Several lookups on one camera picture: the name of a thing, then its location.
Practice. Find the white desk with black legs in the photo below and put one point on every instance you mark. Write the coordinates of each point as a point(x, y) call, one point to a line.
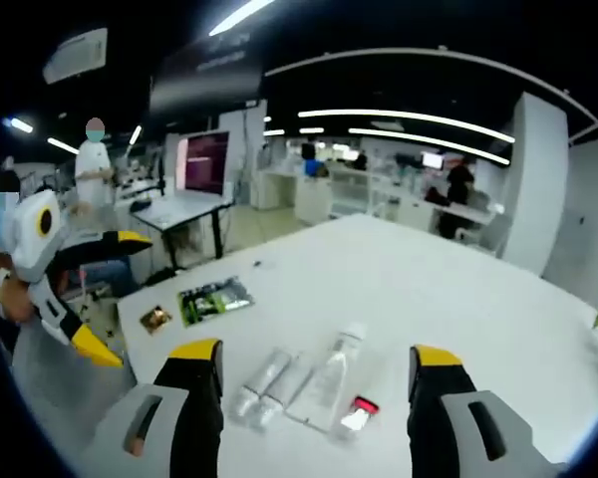
point(179, 209)

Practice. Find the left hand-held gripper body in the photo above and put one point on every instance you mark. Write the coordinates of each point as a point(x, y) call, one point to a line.
point(27, 234)

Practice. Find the small red-lidded skincare jar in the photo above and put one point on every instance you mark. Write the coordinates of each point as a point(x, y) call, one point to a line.
point(360, 414)

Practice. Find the white pillar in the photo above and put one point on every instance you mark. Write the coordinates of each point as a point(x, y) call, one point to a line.
point(535, 184)

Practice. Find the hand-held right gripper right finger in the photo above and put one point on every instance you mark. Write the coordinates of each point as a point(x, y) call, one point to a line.
point(438, 398)

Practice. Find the long ceiling light strip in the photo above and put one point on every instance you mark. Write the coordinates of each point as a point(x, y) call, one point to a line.
point(428, 140)
point(241, 15)
point(408, 118)

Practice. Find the ceiling air conditioner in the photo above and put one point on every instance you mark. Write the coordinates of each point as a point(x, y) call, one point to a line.
point(77, 55)

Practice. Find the white counter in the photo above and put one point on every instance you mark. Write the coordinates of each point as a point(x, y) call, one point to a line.
point(276, 186)

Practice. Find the computer monitor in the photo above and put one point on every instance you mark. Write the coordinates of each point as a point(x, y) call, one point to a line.
point(204, 162)

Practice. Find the small gold packet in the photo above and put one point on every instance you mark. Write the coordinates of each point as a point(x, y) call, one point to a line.
point(156, 319)

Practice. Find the large clear skincare bottle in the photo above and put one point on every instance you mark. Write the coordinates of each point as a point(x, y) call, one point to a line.
point(331, 378)

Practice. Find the green foil packet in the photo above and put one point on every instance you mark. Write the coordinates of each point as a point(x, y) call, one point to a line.
point(214, 300)

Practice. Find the person's left hand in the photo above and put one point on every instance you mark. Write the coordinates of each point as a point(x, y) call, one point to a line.
point(17, 304)

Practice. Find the black hanging sign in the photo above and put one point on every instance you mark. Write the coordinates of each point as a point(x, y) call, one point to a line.
point(204, 74)

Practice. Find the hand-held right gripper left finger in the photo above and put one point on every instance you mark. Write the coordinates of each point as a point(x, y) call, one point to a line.
point(189, 398)

